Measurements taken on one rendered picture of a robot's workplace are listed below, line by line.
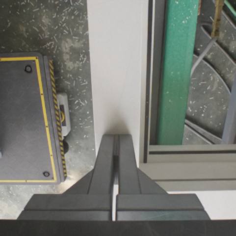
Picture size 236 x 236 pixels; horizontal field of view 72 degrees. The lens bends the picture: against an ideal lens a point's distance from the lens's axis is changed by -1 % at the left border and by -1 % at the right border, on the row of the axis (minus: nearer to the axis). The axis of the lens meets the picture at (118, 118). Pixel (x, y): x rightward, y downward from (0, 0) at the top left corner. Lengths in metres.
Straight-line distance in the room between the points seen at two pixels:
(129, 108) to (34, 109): 0.76
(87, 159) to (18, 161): 0.48
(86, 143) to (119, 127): 1.07
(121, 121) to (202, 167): 0.14
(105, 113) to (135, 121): 0.03
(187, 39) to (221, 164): 0.17
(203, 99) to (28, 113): 1.05
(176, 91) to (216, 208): 0.14
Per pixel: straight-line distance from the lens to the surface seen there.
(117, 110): 0.15
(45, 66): 0.83
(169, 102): 0.23
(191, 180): 0.23
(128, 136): 0.15
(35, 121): 0.90
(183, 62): 0.23
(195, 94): 1.20
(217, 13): 0.96
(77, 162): 1.32
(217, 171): 0.25
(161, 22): 0.24
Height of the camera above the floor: 1.08
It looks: 73 degrees down
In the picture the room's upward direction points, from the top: 177 degrees counter-clockwise
